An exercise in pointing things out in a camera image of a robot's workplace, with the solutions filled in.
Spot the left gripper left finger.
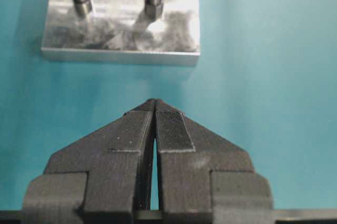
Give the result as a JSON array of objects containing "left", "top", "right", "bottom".
[{"left": 23, "top": 99, "right": 155, "bottom": 223}]

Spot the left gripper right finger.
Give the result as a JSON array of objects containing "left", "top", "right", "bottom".
[{"left": 155, "top": 100, "right": 273, "bottom": 223}]

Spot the grey metal base block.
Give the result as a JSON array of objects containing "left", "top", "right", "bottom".
[{"left": 41, "top": 0, "right": 201, "bottom": 66}]

